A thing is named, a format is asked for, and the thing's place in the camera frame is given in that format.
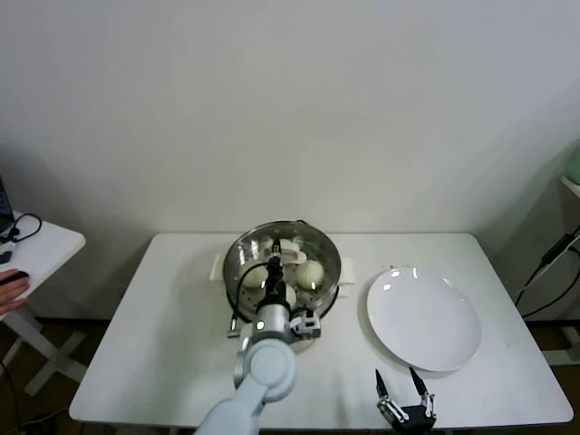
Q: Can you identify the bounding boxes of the stainless steel steamer basket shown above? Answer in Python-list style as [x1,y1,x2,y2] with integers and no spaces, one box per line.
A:
[222,219,342,330]

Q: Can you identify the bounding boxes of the glass pot lid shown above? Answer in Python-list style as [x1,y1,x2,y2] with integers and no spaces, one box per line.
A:
[222,220,342,318]

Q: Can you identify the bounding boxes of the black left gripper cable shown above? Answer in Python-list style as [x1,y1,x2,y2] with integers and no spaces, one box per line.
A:
[227,265,271,339]

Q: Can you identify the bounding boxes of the black power cable with adapter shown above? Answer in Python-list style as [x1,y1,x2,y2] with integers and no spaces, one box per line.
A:
[514,226,580,318]

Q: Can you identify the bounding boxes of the white furniture leg frame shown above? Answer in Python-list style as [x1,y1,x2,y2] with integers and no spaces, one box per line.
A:
[541,324,580,368]

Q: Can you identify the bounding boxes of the black floor cable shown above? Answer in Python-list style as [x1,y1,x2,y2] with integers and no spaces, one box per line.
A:
[0,360,69,430]

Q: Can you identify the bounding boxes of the person's bare hand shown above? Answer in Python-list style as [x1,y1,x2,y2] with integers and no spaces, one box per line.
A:
[0,266,34,314]

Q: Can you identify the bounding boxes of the white round plate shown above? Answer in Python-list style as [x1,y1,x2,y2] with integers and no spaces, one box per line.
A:
[364,266,481,373]

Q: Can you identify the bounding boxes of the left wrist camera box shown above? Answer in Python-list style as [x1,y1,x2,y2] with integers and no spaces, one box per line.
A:
[289,310,323,339]

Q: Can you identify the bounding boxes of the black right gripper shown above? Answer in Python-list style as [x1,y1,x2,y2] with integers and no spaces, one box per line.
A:
[373,366,439,435]

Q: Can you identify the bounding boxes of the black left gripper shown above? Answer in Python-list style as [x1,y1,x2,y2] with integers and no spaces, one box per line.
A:
[262,237,286,304]

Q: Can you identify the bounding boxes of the black headset cable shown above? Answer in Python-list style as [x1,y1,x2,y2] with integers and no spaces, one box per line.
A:
[0,212,43,248]

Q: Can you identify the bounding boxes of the white side table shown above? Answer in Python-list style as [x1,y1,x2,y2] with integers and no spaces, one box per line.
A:
[0,210,88,396]

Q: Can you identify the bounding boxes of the dark laptop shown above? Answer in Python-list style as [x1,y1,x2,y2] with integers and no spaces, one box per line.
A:
[0,176,14,235]

